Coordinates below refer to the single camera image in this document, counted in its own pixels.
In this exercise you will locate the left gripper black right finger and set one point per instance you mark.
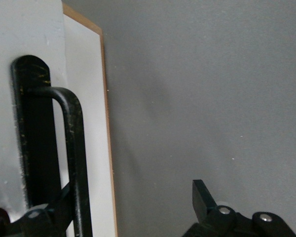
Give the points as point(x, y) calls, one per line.
point(204, 200)

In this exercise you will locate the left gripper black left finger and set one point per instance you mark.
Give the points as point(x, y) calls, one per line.
point(37, 217)

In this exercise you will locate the wooden drawer cabinet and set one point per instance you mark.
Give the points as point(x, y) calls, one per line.
point(93, 123)

